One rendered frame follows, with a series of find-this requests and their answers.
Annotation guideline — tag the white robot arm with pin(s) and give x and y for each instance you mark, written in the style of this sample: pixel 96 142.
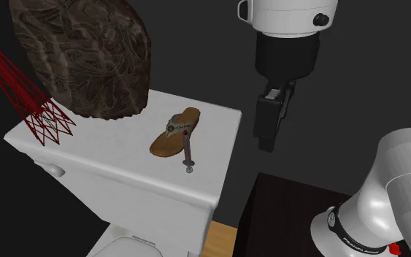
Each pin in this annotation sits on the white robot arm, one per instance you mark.
pixel 287 16

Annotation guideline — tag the tan flip-flop sandal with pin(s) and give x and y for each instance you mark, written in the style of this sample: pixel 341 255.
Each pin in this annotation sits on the tan flip-flop sandal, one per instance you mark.
pixel 166 144

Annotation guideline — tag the brown patterned lumpy object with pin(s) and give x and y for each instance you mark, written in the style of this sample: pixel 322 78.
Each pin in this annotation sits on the brown patterned lumpy object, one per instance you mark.
pixel 84 57

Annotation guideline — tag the white toilet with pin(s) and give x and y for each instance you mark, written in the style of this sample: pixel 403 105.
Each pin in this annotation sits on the white toilet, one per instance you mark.
pixel 119 153

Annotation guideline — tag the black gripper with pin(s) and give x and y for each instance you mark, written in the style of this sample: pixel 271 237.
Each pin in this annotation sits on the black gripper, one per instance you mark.
pixel 286 57

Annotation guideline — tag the syringe with red tip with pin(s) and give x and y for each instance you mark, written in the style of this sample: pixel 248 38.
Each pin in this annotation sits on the syringe with red tip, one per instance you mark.
pixel 187 149

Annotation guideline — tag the dark robot stand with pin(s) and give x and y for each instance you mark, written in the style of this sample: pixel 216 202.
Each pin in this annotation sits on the dark robot stand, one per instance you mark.
pixel 280 217

